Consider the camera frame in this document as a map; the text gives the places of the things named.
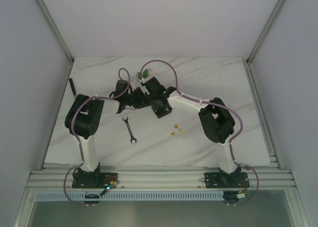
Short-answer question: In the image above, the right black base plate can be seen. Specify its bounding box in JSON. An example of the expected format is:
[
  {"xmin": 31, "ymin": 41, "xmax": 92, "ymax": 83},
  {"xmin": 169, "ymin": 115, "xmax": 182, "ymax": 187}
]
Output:
[{"xmin": 204, "ymin": 172, "xmax": 250, "ymax": 189}]

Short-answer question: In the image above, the silver combination wrench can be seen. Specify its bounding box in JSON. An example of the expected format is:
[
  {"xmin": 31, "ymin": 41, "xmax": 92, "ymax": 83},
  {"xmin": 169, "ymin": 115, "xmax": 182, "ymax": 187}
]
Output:
[{"xmin": 122, "ymin": 115, "xmax": 137, "ymax": 144}]

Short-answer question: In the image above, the black fuse box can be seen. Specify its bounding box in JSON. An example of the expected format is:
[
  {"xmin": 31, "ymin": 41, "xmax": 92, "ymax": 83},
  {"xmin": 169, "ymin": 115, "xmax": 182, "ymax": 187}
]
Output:
[{"xmin": 152, "ymin": 104, "xmax": 172, "ymax": 119}]

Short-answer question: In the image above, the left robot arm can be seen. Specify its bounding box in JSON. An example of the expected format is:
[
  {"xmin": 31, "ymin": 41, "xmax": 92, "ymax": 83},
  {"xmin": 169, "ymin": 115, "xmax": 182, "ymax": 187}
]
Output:
[{"xmin": 65, "ymin": 80, "xmax": 150, "ymax": 188}]

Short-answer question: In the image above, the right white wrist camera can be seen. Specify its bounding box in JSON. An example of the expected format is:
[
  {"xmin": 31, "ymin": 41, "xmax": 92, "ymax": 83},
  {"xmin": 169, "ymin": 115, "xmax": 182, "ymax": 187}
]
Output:
[{"xmin": 139, "ymin": 77, "xmax": 151, "ymax": 88}]

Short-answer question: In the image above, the hammer with black handle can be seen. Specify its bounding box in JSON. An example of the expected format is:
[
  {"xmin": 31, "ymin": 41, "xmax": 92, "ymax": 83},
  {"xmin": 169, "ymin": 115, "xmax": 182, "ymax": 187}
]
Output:
[{"xmin": 69, "ymin": 78, "xmax": 77, "ymax": 98}]

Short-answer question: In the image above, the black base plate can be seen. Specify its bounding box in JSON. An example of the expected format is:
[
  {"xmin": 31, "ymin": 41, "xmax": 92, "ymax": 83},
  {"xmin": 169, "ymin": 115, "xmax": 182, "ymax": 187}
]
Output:
[
  {"xmin": 204, "ymin": 172, "xmax": 250, "ymax": 189},
  {"xmin": 72, "ymin": 172, "xmax": 118, "ymax": 189}
]

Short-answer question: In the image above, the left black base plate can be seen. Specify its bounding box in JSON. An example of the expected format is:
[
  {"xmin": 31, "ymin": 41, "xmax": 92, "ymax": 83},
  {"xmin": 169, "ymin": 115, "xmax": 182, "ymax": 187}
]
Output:
[{"xmin": 72, "ymin": 172, "xmax": 118, "ymax": 189}]

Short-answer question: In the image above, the aluminium frame rail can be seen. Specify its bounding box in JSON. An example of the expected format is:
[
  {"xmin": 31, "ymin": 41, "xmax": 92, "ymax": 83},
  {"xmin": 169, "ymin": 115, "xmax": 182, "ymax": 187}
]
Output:
[{"xmin": 26, "ymin": 164, "xmax": 297, "ymax": 190}]

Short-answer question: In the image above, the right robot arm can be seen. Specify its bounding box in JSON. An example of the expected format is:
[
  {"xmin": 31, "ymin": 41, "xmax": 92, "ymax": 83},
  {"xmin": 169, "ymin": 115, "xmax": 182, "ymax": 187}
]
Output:
[{"xmin": 140, "ymin": 77, "xmax": 238, "ymax": 187}]

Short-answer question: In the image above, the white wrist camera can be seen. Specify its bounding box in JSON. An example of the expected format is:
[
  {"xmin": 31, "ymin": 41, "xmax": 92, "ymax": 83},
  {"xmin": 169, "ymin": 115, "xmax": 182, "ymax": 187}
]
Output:
[
  {"xmin": 139, "ymin": 77, "xmax": 151, "ymax": 88},
  {"xmin": 130, "ymin": 79, "xmax": 137, "ymax": 90}
]

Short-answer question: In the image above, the white slotted cable duct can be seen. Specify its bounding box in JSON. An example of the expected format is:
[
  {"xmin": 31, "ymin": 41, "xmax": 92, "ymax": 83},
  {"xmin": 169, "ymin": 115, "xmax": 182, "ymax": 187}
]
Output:
[{"xmin": 35, "ymin": 190, "xmax": 224, "ymax": 203}]

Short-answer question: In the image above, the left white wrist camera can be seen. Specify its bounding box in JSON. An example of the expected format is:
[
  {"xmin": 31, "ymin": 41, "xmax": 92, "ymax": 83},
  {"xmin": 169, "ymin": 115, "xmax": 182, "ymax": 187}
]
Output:
[{"xmin": 130, "ymin": 79, "xmax": 137, "ymax": 90}]

